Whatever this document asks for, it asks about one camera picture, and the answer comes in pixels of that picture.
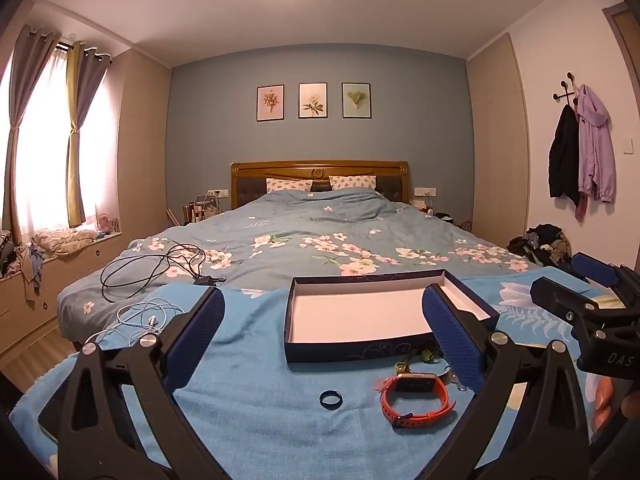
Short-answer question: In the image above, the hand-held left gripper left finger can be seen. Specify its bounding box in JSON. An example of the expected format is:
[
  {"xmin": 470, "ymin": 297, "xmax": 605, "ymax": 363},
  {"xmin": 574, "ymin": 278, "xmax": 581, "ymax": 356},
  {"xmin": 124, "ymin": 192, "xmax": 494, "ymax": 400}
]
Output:
[{"xmin": 37, "ymin": 285, "xmax": 236, "ymax": 480}]

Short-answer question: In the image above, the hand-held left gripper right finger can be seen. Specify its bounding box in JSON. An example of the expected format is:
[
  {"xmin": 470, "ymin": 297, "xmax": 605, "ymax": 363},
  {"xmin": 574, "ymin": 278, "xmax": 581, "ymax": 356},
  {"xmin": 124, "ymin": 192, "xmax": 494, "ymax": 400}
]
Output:
[{"xmin": 421, "ymin": 283, "xmax": 593, "ymax": 480}]

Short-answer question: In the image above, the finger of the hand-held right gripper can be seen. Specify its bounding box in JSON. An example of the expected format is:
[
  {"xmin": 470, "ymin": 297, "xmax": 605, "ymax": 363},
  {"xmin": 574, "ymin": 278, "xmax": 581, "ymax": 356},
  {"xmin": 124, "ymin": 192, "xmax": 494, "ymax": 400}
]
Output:
[
  {"xmin": 530, "ymin": 276, "xmax": 608, "ymax": 328},
  {"xmin": 571, "ymin": 253, "xmax": 640, "ymax": 291}
]

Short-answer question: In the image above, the clear bead bracelet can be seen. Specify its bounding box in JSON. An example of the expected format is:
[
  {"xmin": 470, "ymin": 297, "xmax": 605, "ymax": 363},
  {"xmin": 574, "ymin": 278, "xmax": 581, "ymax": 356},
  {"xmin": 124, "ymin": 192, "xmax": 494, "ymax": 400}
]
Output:
[{"xmin": 440, "ymin": 366, "xmax": 469, "ymax": 393}]

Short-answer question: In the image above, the orange strap smartwatch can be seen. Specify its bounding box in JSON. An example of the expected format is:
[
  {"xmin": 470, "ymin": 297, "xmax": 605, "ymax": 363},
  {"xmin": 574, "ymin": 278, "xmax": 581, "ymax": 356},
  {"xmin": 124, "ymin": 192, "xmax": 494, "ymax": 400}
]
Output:
[{"xmin": 380, "ymin": 372, "xmax": 457, "ymax": 429}]

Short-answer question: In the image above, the dark blue cardboard box tray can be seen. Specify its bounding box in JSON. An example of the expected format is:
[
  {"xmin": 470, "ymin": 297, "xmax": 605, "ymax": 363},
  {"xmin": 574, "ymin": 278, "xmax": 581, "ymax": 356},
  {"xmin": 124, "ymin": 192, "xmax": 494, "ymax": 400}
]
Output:
[{"xmin": 284, "ymin": 269, "xmax": 501, "ymax": 364}]

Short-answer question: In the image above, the person's right hand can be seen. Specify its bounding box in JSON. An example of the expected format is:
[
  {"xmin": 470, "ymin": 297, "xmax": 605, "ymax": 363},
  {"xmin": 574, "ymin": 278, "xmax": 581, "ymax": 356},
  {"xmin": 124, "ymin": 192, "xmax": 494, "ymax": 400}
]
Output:
[{"xmin": 591, "ymin": 375, "xmax": 640, "ymax": 435}]

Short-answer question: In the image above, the pile of dark clothes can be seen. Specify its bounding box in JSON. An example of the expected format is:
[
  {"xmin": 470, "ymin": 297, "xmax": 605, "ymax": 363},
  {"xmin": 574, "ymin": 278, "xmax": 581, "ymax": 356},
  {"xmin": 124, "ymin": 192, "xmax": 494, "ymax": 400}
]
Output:
[{"xmin": 507, "ymin": 224, "xmax": 574, "ymax": 267}]

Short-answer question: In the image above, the group of cosmetic bottles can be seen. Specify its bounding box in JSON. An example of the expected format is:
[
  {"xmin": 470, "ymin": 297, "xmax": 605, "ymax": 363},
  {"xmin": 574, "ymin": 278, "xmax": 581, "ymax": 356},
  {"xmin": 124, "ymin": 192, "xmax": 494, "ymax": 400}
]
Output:
[{"xmin": 169, "ymin": 192, "xmax": 224, "ymax": 226}]

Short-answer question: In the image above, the black jacket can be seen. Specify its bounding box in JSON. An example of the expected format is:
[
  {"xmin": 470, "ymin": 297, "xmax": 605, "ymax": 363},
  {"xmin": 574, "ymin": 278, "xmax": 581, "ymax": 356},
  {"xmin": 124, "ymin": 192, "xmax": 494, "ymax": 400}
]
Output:
[{"xmin": 548, "ymin": 104, "xmax": 582, "ymax": 221}]

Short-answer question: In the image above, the purple jacket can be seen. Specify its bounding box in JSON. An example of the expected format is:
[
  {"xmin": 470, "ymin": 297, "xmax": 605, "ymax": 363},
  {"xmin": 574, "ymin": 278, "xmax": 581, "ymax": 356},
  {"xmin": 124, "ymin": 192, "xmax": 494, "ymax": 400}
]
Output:
[{"xmin": 574, "ymin": 85, "xmax": 617, "ymax": 222}]

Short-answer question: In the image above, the beige window seat cabinet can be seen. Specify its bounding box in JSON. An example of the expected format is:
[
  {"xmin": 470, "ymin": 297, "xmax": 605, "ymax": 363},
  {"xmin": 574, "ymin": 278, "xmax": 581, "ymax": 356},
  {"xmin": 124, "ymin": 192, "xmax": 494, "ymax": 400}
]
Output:
[{"xmin": 0, "ymin": 232, "xmax": 132, "ymax": 356}]

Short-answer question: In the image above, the beige wardrobe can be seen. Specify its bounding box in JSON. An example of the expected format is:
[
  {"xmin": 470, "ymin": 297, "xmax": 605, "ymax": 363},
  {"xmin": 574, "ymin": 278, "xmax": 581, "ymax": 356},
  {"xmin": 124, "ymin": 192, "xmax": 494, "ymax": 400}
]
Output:
[
  {"xmin": 466, "ymin": 34, "xmax": 531, "ymax": 251},
  {"xmin": 117, "ymin": 50, "xmax": 174, "ymax": 247}
]

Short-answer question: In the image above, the wooden bed headboard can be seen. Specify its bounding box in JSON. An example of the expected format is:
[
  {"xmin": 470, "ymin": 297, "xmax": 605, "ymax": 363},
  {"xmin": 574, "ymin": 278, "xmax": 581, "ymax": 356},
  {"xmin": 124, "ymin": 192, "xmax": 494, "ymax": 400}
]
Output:
[{"xmin": 230, "ymin": 161, "xmax": 410, "ymax": 211}]

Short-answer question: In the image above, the blue floral duvet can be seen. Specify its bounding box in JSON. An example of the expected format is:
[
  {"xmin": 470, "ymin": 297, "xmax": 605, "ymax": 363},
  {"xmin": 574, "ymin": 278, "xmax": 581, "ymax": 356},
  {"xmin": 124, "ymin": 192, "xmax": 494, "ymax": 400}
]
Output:
[{"xmin": 56, "ymin": 190, "xmax": 546, "ymax": 341}]

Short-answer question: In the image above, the beige crumpled cloth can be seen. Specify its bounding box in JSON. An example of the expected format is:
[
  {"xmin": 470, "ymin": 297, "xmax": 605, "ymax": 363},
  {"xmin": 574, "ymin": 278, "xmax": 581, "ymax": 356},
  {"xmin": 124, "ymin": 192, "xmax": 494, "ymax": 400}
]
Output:
[{"xmin": 31, "ymin": 229, "xmax": 98, "ymax": 257}]

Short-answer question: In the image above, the colourful clothes heap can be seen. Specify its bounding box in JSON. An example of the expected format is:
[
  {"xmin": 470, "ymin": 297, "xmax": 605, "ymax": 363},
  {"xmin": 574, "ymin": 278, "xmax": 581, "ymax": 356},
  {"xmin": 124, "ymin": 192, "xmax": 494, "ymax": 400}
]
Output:
[{"xmin": 0, "ymin": 230, "xmax": 47, "ymax": 293}]

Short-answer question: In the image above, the olive curtain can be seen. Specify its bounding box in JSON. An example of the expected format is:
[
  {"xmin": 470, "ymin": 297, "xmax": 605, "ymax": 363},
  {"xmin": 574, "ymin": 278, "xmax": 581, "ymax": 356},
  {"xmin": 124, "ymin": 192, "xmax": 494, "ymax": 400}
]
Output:
[{"xmin": 66, "ymin": 41, "xmax": 87, "ymax": 229}]

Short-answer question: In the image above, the wooden door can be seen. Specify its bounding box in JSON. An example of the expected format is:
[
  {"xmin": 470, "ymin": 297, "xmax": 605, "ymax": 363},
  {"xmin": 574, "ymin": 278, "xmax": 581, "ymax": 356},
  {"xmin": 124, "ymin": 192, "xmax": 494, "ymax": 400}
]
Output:
[{"xmin": 602, "ymin": 2, "xmax": 640, "ymax": 121}]

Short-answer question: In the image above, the pink framed flower picture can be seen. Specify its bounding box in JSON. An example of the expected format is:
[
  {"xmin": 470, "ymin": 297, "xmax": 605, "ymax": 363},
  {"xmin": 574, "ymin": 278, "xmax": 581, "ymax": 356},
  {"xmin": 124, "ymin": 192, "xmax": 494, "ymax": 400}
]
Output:
[{"xmin": 257, "ymin": 85, "xmax": 285, "ymax": 122}]

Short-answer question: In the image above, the white framed flower picture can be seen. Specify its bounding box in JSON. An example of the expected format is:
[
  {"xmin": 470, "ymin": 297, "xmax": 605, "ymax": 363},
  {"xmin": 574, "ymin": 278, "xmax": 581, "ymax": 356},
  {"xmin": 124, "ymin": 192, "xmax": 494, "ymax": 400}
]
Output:
[{"xmin": 299, "ymin": 83, "xmax": 328, "ymax": 120}]

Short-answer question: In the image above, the short grey curtain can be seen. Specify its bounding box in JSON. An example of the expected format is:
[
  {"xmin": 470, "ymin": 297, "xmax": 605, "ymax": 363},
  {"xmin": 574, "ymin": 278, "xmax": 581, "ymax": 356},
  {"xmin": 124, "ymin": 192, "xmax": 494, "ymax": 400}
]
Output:
[{"xmin": 80, "ymin": 47, "xmax": 112, "ymax": 133}]

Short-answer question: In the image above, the long grey curtain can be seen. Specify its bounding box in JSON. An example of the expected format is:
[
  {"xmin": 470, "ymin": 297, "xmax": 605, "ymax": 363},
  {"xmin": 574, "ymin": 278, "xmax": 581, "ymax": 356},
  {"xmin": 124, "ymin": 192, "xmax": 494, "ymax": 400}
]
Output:
[{"xmin": 1, "ymin": 24, "xmax": 62, "ymax": 243}]

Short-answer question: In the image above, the white cable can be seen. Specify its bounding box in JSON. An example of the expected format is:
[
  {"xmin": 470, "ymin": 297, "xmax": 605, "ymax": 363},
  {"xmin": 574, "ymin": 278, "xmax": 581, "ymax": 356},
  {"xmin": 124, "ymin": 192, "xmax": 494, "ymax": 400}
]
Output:
[{"xmin": 94, "ymin": 299, "xmax": 190, "ymax": 347}]

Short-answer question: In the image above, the black cable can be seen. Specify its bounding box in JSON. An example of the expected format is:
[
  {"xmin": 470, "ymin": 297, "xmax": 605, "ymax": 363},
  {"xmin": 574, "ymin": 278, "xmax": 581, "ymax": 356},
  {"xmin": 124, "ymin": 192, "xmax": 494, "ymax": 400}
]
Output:
[{"xmin": 101, "ymin": 243, "xmax": 227, "ymax": 302}]

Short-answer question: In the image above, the black wall coat rack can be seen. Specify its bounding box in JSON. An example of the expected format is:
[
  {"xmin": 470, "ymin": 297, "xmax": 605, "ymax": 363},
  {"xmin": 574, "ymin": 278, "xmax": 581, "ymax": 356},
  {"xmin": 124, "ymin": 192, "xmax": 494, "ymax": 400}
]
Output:
[{"xmin": 553, "ymin": 73, "xmax": 582, "ymax": 107}]

